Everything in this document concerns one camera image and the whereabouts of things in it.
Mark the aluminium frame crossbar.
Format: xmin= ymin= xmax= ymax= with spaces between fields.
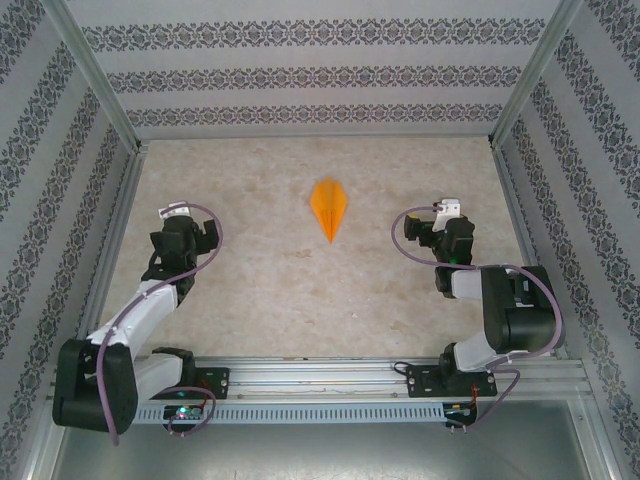
xmin=134 ymin=132 xmax=497 ymax=145

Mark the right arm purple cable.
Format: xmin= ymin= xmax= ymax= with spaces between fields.
xmin=391 ymin=202 xmax=565 ymax=436

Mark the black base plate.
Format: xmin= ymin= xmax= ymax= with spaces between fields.
xmin=187 ymin=367 xmax=232 ymax=401
xmin=405 ymin=363 xmax=499 ymax=400

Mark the aluminium frame side rail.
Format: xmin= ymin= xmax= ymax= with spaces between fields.
xmin=74 ymin=141 xmax=150 ymax=346
xmin=491 ymin=143 xmax=570 ymax=360

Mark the grey sheet metal panel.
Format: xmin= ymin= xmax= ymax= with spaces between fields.
xmin=49 ymin=423 xmax=594 ymax=480

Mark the grey slotted cable duct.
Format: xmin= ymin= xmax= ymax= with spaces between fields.
xmin=134 ymin=403 xmax=446 ymax=425

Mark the aluminium mounting rail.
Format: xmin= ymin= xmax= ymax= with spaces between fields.
xmin=47 ymin=355 xmax=589 ymax=401

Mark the aluminium frame post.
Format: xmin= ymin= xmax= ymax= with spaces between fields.
xmin=19 ymin=397 xmax=71 ymax=480
xmin=42 ymin=0 xmax=146 ymax=154
xmin=569 ymin=399 xmax=624 ymax=480
xmin=488 ymin=0 xmax=586 ymax=151

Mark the orange square paper sheet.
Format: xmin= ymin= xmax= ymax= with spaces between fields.
xmin=309 ymin=176 xmax=347 ymax=245

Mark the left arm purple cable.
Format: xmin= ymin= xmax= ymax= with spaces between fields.
xmin=97 ymin=201 xmax=226 ymax=446

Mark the small LED circuit board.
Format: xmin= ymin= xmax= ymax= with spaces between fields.
xmin=443 ymin=402 xmax=479 ymax=426
xmin=163 ymin=403 xmax=204 ymax=426

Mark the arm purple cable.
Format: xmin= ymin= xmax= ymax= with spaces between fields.
xmin=391 ymin=202 xmax=565 ymax=436
xmin=97 ymin=201 xmax=226 ymax=446

